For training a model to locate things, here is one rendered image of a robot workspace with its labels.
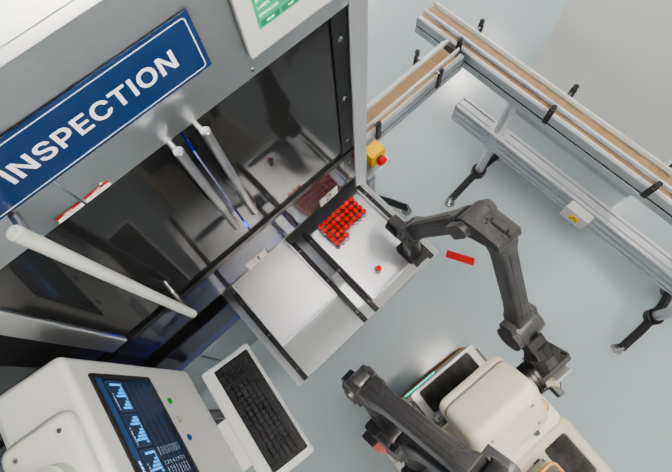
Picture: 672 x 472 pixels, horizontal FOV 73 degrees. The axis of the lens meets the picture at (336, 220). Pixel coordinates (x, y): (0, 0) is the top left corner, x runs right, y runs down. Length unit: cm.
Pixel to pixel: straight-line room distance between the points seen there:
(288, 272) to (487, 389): 84
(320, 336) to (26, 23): 127
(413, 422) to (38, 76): 89
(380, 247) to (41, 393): 112
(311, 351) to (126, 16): 124
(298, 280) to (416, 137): 154
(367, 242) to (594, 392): 153
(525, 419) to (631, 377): 168
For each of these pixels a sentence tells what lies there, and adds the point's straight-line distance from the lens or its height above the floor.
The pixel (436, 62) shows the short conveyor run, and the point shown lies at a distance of 210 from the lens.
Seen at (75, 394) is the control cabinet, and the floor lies 155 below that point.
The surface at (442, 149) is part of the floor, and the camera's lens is 294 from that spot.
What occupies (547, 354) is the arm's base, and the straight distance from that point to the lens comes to 138.
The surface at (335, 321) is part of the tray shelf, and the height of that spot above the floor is 88.
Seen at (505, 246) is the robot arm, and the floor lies 154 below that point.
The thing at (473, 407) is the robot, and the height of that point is 135.
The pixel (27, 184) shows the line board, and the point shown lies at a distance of 84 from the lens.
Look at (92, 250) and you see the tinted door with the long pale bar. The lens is 106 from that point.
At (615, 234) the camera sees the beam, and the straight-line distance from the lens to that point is 239.
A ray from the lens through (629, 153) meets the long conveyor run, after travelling 208.
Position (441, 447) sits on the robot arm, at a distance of 100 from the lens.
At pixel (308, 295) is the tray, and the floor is 88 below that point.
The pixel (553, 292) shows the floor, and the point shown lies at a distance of 278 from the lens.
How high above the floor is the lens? 253
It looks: 69 degrees down
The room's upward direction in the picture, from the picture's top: 9 degrees counter-clockwise
